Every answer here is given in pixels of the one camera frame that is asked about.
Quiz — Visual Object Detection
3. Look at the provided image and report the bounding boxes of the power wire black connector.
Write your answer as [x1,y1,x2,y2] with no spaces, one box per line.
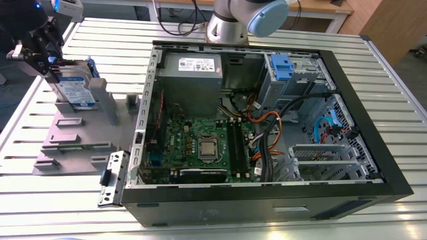
[327,125,361,144]

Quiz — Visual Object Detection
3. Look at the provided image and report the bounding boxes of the hard disk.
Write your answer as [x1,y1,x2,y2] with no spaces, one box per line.
[46,56,102,111]

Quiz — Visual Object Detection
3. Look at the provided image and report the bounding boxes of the green RAM stick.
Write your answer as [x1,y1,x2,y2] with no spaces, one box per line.
[56,144,95,152]

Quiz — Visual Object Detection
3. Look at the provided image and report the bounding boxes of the green motherboard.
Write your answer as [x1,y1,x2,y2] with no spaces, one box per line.
[139,117,265,185]

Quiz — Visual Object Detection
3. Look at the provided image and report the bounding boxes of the black open PC case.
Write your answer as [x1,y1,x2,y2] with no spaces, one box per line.
[119,39,415,228]

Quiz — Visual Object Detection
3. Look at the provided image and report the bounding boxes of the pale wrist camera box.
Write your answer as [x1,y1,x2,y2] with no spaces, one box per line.
[50,0,84,19]

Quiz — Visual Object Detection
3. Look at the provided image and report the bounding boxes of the metal drive cage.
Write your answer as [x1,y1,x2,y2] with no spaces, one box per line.
[258,52,337,111]

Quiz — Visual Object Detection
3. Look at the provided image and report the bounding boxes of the CPU socket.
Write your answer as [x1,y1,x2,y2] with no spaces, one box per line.
[195,134,224,165]

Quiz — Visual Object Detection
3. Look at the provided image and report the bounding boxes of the orange wire bundle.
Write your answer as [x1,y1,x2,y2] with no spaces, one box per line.
[247,93,287,162]

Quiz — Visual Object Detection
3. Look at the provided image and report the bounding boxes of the black graphics card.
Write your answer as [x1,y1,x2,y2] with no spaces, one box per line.
[168,167,230,185]

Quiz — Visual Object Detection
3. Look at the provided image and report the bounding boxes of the grey power supply unit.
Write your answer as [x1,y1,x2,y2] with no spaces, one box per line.
[155,52,224,119]

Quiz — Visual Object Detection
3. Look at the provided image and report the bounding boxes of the metal disk bay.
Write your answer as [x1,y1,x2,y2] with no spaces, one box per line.
[273,143,383,185]

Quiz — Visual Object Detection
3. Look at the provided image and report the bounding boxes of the metal socket cover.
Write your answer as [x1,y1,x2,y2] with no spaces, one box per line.
[196,139,222,161]

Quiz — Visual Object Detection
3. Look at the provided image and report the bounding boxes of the blue plastic drive latch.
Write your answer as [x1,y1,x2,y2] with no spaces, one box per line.
[271,53,295,81]

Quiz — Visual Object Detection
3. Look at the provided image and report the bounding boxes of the metal card retainer bracket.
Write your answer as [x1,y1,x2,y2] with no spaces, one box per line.
[96,150,131,208]

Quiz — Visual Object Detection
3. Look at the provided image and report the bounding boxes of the blue expansion slot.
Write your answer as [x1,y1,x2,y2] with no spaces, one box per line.
[148,152,164,168]

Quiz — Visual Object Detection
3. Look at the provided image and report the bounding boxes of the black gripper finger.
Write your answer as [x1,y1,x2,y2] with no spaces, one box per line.
[6,34,64,83]
[39,17,66,60]

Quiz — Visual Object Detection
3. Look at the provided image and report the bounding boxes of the thick black cable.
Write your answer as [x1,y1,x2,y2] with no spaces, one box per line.
[259,92,335,182]

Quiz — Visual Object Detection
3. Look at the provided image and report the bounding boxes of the wooden cabinet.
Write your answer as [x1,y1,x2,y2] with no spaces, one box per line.
[338,0,427,68]

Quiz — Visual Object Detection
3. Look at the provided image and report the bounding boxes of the grey parts rack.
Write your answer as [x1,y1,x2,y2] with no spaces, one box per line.
[31,77,143,177]

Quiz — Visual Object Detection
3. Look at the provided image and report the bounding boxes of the black RAM slot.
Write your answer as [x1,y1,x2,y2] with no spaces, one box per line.
[235,117,253,180]
[227,117,245,180]

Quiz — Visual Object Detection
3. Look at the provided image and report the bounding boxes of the silver CPU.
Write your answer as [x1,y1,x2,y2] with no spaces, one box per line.
[199,141,220,158]

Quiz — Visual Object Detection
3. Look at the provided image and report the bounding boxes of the blue data wire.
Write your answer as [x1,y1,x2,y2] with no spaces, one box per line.
[314,109,341,146]

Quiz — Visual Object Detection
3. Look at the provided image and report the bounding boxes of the wooden top desk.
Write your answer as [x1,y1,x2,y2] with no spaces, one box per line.
[132,0,355,35]

